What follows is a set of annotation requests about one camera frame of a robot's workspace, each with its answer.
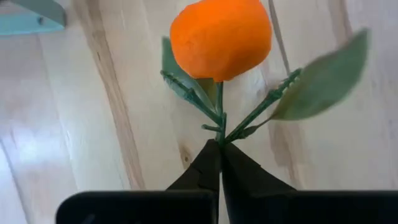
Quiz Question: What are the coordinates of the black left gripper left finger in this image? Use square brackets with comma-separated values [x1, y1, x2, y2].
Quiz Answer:
[127, 139, 221, 224]

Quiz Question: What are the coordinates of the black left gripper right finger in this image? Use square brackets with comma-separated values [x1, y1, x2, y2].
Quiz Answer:
[220, 142, 398, 224]

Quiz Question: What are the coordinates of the orange tangerine with leaf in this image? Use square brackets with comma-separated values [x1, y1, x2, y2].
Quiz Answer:
[160, 0, 371, 146]

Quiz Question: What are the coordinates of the green perforated metal shelf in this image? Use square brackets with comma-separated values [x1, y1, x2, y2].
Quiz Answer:
[0, 0, 67, 36]

